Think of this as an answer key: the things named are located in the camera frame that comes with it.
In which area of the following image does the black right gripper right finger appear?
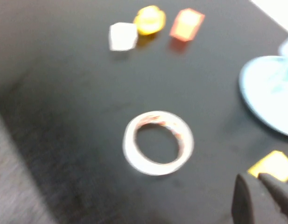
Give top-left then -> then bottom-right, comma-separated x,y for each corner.
257,172 -> 288,219

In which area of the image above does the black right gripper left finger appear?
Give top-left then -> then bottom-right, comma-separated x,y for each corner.
231,173 -> 287,224

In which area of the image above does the blue cup stand with posts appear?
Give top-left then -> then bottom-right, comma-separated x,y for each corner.
239,55 -> 288,138

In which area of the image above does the yellow cube block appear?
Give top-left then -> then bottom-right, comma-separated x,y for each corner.
247,150 -> 288,183

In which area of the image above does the white tape roll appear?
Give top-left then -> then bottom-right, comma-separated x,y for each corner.
122,110 -> 195,176

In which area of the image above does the orange block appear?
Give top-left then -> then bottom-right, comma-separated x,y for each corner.
169,7 -> 206,43

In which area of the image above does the yellow round toy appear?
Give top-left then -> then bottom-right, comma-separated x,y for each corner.
133,5 -> 167,36

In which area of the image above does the white cube block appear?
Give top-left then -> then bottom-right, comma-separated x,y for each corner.
108,21 -> 139,52

